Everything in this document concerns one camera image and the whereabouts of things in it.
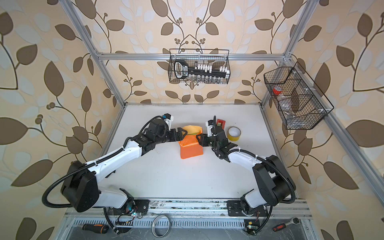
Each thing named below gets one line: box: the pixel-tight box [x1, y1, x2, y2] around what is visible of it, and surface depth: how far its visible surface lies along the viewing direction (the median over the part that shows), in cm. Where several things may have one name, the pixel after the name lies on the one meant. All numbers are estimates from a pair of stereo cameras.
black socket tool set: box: [174, 60, 230, 80], surface depth 86 cm
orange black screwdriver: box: [82, 224, 109, 234], surface depth 68 cm
